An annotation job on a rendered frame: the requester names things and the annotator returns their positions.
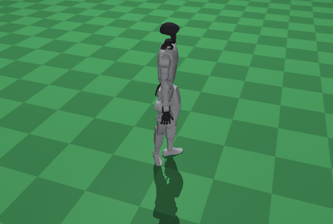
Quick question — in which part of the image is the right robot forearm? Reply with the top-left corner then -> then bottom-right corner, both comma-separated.
161,84 -> 170,112

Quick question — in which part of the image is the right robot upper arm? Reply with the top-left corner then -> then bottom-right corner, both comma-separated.
159,54 -> 172,90

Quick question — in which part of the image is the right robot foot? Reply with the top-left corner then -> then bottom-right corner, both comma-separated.
153,150 -> 162,166

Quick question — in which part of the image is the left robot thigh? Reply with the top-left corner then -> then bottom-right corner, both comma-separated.
167,85 -> 181,128

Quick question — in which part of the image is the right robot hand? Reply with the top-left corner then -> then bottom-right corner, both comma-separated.
161,107 -> 174,125

